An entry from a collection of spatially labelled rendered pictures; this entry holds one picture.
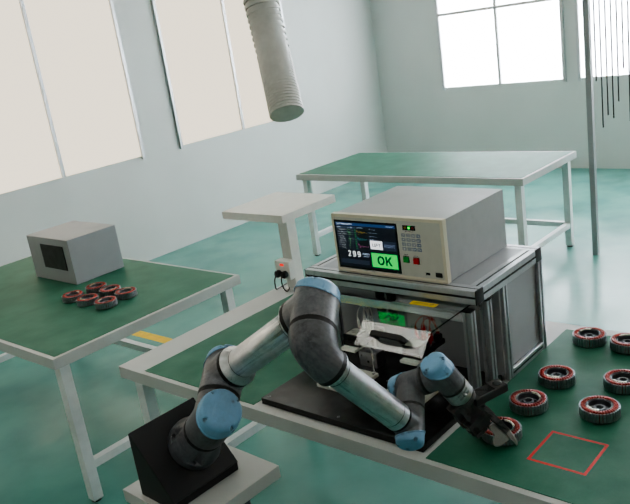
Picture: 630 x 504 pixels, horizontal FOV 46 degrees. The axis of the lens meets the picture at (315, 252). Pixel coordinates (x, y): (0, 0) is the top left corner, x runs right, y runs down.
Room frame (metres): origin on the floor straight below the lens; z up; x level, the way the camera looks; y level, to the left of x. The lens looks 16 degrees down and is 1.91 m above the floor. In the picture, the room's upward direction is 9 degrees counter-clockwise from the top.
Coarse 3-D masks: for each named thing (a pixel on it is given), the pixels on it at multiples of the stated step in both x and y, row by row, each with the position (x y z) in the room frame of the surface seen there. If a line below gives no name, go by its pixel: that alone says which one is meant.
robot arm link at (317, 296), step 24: (312, 288) 1.70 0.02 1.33; (336, 288) 1.73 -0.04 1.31; (288, 312) 1.70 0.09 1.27; (312, 312) 1.63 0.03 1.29; (336, 312) 1.67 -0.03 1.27; (264, 336) 1.77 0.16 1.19; (216, 360) 1.88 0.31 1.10; (240, 360) 1.82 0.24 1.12; (264, 360) 1.79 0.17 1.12; (240, 384) 1.84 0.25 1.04
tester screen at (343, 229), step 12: (336, 228) 2.44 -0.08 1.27; (348, 228) 2.41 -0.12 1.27; (360, 228) 2.37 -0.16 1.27; (372, 228) 2.34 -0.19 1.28; (384, 228) 2.30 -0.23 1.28; (348, 240) 2.41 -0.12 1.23; (360, 240) 2.38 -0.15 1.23; (372, 240) 2.34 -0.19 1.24; (384, 240) 2.31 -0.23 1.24; (372, 252) 2.35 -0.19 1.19; (384, 252) 2.31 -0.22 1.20; (396, 252) 2.28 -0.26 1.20; (348, 264) 2.42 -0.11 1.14; (360, 264) 2.38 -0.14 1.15
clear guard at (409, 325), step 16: (400, 304) 2.18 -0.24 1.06; (448, 304) 2.12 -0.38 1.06; (464, 304) 2.10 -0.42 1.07; (368, 320) 2.09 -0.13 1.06; (384, 320) 2.07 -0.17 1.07; (400, 320) 2.05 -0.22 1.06; (416, 320) 2.03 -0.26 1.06; (432, 320) 2.01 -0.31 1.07; (448, 320) 2.00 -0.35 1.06; (368, 336) 2.05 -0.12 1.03; (416, 336) 1.95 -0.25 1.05; (400, 352) 1.95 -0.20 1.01; (416, 352) 1.92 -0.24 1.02
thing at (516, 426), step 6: (504, 420) 1.88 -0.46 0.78; (510, 420) 1.88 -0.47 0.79; (516, 420) 1.88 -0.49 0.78; (510, 426) 1.87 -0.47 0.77; (516, 426) 1.84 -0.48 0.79; (486, 432) 1.84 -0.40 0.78; (516, 432) 1.82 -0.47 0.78; (486, 438) 1.83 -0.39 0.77; (492, 438) 1.81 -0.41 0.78; (516, 438) 1.81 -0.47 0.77; (492, 444) 1.82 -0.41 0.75; (504, 444) 1.80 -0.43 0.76; (510, 444) 1.80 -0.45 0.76
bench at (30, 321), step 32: (0, 288) 4.18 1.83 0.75; (32, 288) 4.08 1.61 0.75; (64, 288) 3.99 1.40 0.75; (160, 288) 3.72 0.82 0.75; (192, 288) 3.64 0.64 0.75; (224, 288) 3.67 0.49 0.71; (0, 320) 3.59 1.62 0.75; (32, 320) 3.51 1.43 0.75; (64, 320) 3.44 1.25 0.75; (96, 320) 3.37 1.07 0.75; (128, 320) 3.30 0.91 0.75; (160, 320) 3.37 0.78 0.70; (32, 352) 3.08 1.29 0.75; (64, 352) 3.02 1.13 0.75; (64, 384) 3.01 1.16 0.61; (96, 480) 3.03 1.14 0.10
